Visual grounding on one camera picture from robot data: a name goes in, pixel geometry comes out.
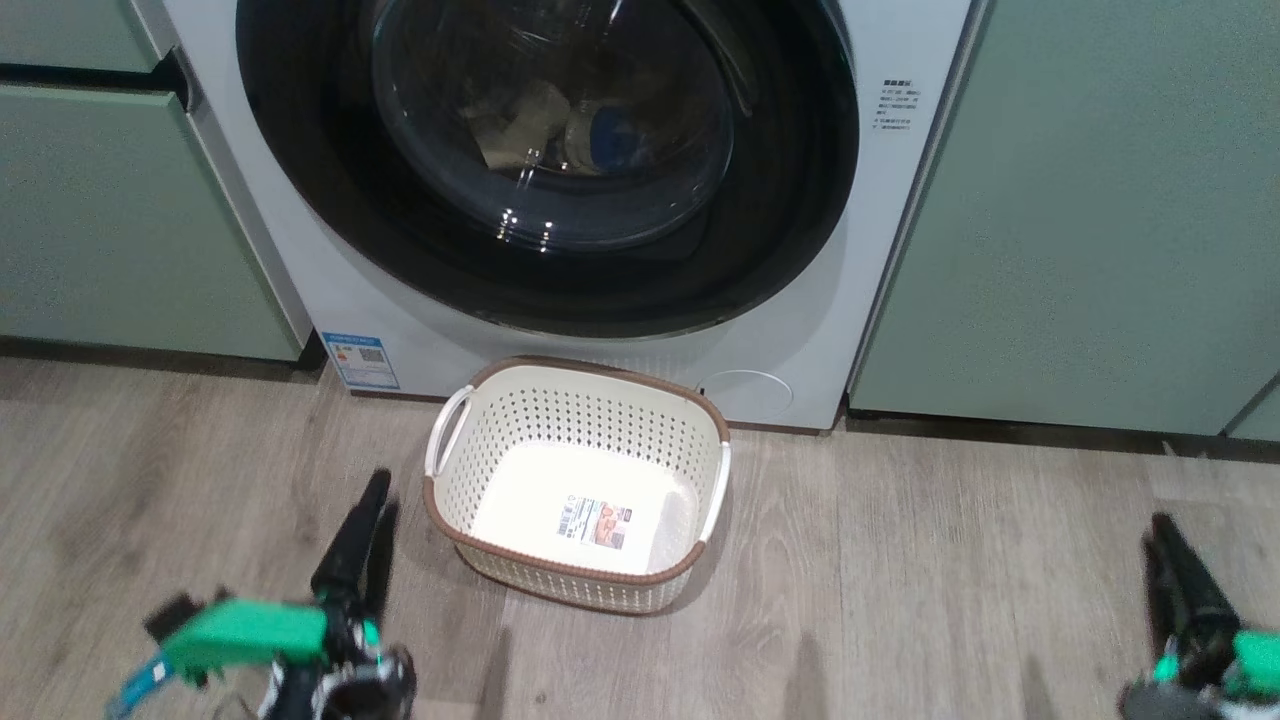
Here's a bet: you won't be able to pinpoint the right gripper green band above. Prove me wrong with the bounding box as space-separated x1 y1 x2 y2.
1142 512 1280 703

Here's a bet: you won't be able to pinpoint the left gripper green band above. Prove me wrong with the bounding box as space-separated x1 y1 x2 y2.
160 468 401 686

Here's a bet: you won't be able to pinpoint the round washing machine door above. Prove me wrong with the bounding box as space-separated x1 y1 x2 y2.
235 0 861 339

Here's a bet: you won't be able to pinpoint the beige cloth garment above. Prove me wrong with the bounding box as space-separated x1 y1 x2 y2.
470 80 574 171

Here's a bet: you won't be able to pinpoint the cream and blue clothes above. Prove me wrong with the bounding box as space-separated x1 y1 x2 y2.
565 95 653 177

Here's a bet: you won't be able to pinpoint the printed food package label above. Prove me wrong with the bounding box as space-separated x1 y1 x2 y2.
556 492 637 550

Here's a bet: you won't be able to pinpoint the cream perforated basket brown rim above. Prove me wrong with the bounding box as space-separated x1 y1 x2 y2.
423 355 733 614

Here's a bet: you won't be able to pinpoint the white front-load washing machine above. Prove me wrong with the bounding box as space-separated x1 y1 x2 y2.
160 0 976 431

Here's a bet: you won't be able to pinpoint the pale green cabinet door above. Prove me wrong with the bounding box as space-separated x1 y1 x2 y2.
0 85 307 363

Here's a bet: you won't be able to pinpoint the blue white energy label sticker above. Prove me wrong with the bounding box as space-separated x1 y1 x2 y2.
322 332 401 393

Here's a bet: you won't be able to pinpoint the narrow pale green cabinet panel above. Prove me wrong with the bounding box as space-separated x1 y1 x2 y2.
1225 378 1280 444

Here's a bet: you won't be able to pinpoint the large pale green cabinet panel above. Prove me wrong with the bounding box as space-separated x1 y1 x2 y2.
848 0 1280 437

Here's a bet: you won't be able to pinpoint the round white filter cover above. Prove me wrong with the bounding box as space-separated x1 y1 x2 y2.
700 368 797 422

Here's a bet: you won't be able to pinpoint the small printed text label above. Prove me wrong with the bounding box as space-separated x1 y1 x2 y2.
875 78 914 134

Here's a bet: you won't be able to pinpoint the pale green cabinet drawer front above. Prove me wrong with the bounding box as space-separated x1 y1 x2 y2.
0 0 167 74

